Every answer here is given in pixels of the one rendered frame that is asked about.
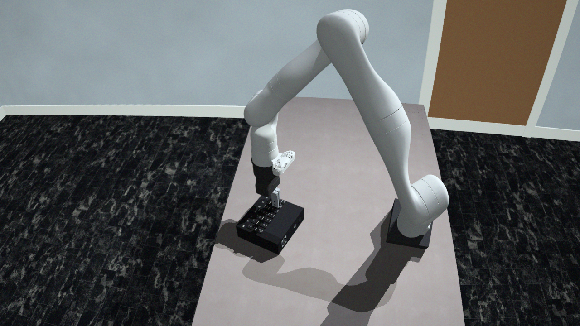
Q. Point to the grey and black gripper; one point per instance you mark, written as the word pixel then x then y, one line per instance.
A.
pixel 267 168

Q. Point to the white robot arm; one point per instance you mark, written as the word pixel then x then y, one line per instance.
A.
pixel 340 37

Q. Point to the black lighting desk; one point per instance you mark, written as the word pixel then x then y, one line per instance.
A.
pixel 268 226

